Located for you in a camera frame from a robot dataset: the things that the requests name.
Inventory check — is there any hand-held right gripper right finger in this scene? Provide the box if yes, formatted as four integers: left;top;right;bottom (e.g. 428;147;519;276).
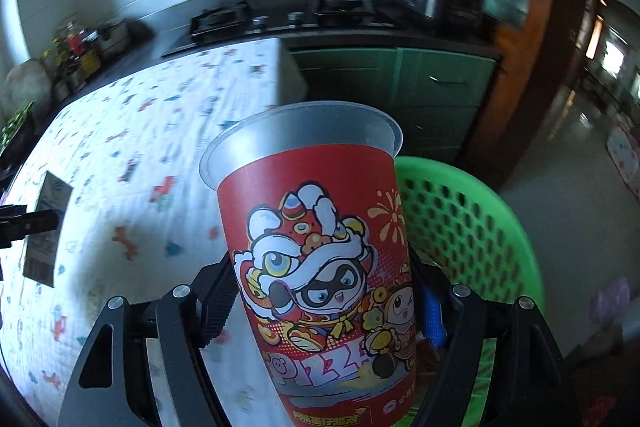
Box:
407;252;568;427

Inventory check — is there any black gas stove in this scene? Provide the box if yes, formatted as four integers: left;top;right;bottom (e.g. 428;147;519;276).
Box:
162;0;401;58

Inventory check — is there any group of condiment bottles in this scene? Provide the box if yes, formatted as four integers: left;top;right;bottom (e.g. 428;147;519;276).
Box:
42;19;103;100

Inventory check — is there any bowl of green vegetables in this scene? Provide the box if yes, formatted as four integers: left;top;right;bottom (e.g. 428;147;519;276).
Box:
0;101;38;172

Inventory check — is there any printed tablecloth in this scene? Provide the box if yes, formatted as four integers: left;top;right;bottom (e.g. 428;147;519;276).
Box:
0;38;308;427

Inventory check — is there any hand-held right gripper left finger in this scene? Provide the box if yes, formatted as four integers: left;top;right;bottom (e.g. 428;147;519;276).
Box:
56;254;238;427

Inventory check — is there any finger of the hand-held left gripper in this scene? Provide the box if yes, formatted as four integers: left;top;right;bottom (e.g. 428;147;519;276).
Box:
0;205;60;249

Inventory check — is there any round wooden cutting board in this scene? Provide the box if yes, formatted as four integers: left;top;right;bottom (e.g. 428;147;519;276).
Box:
0;59;53;122

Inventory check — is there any green kitchen cabinet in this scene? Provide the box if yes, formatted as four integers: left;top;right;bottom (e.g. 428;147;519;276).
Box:
287;46;501;168

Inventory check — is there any green plastic basket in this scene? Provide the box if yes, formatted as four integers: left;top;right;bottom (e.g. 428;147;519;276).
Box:
392;155;546;427

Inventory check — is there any wooden glass door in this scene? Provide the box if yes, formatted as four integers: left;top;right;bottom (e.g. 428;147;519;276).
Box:
442;0;593;202

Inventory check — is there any red printed cup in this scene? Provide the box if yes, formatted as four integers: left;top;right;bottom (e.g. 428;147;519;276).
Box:
199;101;418;427

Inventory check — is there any black box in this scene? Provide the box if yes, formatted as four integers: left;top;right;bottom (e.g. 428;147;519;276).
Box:
22;171;74;289

